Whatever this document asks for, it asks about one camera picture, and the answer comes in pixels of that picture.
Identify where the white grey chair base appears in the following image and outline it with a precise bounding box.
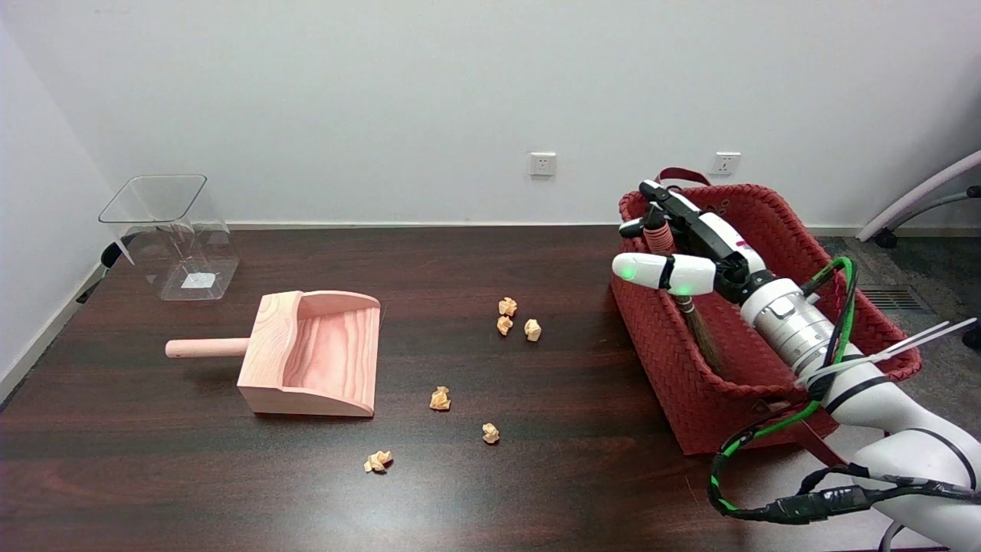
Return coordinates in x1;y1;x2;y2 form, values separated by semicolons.
857;149;981;250

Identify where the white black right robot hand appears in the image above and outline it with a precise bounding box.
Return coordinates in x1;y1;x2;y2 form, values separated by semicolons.
612;180;767;304

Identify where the white zip tie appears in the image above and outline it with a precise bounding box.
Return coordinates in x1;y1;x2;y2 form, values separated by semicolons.
793;318;978;388

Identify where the small straw hand broom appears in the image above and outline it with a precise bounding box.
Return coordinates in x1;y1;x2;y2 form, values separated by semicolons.
642;205;727;378

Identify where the wooden dustpan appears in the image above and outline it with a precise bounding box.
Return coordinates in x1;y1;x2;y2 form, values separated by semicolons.
165;290;382;419

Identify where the black green cable loom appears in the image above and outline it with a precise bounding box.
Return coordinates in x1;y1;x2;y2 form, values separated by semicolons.
707;257;981;526

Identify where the floor vent grille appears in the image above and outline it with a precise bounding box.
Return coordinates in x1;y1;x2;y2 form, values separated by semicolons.
858;285;917;313

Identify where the clear plastic container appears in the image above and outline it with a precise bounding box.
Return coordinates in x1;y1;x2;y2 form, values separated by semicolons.
98;174;241;302

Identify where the black object behind container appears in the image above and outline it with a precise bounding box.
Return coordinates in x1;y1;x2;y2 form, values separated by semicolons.
100;234;139;269

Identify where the red woven basket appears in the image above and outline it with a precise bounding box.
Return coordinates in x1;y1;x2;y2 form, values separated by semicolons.
610;167;923;457

